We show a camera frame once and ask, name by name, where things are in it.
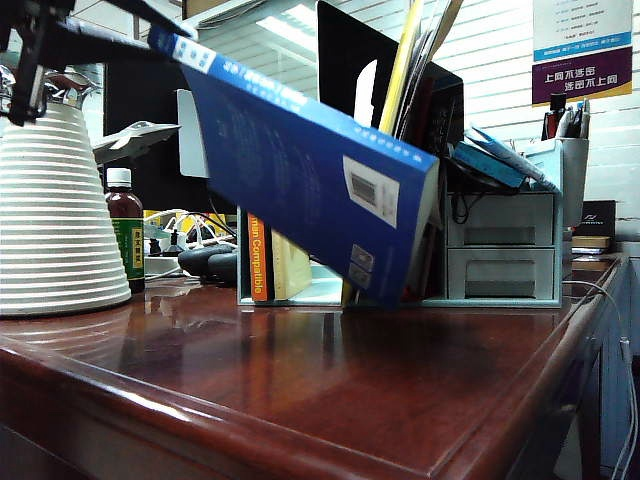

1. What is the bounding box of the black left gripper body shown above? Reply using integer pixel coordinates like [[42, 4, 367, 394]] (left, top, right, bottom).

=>
[[0, 0, 76, 127]]

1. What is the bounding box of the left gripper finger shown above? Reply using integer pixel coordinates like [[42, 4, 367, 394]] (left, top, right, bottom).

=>
[[62, 17, 154, 64], [105, 0, 199, 42]]

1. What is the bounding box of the blue paperback book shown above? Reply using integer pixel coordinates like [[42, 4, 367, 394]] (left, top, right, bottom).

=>
[[147, 24, 441, 309]]

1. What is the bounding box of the orange Human Compatible book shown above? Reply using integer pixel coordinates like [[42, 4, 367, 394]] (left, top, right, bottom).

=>
[[248, 212, 275, 303]]

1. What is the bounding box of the dark red book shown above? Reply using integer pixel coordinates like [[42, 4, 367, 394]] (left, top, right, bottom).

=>
[[405, 74, 446, 301]]

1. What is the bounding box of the cream yellow book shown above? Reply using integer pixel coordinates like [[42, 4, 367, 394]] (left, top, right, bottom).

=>
[[271, 229, 313, 301]]

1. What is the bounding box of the dark book Chinese title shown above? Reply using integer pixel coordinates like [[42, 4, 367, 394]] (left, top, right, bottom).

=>
[[419, 82, 464, 157]]

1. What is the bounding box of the small light blue book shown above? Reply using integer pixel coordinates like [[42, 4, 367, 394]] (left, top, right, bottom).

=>
[[452, 142, 526, 190]]

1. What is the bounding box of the tan flat book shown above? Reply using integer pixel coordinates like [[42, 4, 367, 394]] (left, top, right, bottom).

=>
[[571, 235, 612, 254]]

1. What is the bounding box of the black computer monitor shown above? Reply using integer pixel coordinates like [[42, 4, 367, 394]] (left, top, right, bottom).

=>
[[103, 49, 241, 216]]

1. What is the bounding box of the white model airplane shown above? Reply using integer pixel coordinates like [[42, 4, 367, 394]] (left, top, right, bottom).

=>
[[92, 119, 181, 166]]

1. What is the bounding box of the silver flat monitor stand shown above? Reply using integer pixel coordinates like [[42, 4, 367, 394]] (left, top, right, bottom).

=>
[[175, 88, 211, 179]]

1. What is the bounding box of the brown bottle green label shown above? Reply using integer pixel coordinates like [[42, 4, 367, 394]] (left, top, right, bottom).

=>
[[104, 167, 146, 295]]

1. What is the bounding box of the white ribbed thermos jug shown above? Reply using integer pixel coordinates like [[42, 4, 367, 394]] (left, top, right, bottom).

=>
[[0, 64, 132, 319]]

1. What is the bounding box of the large black panel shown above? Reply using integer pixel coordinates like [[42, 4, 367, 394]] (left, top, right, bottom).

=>
[[316, 0, 465, 157]]

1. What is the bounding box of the white paper sheet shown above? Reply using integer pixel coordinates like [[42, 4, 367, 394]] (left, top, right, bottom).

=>
[[353, 58, 379, 129]]

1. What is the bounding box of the white power strip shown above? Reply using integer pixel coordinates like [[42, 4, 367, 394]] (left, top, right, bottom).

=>
[[143, 251, 182, 275]]

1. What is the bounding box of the white organizer drawer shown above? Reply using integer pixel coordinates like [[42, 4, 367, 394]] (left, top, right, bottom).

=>
[[446, 248, 556, 300], [446, 193, 556, 247]]

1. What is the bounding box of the black and red pen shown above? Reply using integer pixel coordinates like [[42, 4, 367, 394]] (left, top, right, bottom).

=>
[[540, 92, 567, 142]]

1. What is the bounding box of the white pen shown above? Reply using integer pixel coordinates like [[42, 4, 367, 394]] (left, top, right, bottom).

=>
[[557, 104, 577, 140]]

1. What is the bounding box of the white and purple poster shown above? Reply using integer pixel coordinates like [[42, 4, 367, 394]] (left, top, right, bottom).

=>
[[532, 0, 634, 107]]

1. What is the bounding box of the grey pen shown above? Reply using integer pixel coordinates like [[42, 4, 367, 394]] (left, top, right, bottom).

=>
[[577, 99, 592, 140]]

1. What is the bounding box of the light blue desk organizer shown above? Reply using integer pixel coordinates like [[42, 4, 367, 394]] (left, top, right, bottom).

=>
[[235, 137, 591, 309]]

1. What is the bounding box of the black box with logo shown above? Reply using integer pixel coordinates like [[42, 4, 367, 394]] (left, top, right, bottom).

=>
[[579, 199, 617, 238]]

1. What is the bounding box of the white power cable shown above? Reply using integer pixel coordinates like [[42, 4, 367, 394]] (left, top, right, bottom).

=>
[[143, 209, 236, 251]]

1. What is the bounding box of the black hanging cable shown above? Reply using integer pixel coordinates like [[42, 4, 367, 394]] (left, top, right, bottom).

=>
[[448, 192, 484, 226]]

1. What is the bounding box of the white charging cable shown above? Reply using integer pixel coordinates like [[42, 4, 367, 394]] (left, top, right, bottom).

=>
[[562, 279, 639, 480]]

